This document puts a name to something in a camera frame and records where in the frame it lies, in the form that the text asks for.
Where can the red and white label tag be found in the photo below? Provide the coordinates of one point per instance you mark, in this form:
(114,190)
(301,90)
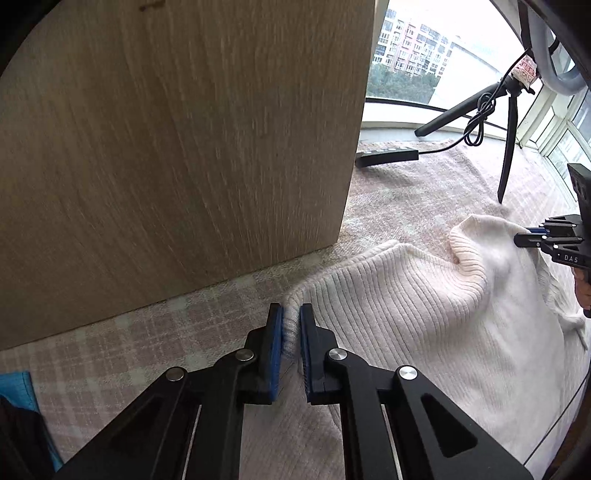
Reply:
(526,73)

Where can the person's right hand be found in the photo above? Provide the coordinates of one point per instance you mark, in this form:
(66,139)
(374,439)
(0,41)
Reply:
(584,295)

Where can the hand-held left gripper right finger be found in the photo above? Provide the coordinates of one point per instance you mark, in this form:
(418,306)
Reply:
(305,355)

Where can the black inline control bar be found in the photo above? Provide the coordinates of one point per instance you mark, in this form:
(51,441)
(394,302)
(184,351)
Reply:
(385,157)

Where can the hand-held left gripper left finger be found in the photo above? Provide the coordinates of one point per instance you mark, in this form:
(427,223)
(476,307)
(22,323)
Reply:
(276,350)

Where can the blue cloth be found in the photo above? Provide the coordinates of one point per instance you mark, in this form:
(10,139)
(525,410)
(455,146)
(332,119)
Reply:
(18,390)

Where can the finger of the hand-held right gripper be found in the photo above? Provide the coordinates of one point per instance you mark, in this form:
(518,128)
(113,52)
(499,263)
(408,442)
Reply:
(538,240)
(547,227)

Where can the white ribbed knit sweater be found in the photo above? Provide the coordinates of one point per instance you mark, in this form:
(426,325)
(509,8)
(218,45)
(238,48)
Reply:
(415,323)

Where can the pink checked blanket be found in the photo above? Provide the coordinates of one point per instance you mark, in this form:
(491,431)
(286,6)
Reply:
(115,355)

